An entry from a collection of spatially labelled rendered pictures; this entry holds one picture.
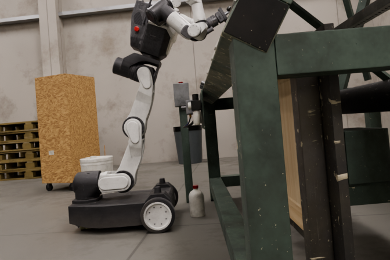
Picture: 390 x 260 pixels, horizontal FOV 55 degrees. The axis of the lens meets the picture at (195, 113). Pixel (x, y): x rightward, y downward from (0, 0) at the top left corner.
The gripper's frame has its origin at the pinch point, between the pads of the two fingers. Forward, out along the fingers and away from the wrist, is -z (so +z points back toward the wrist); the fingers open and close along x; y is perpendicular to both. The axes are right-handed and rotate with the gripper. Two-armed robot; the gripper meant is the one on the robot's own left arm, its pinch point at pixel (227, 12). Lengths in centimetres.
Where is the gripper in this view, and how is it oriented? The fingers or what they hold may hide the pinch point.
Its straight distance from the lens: 299.7
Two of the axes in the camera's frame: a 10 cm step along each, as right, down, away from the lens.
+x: 5.2, 8.5, -0.2
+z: -8.5, 5.2, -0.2
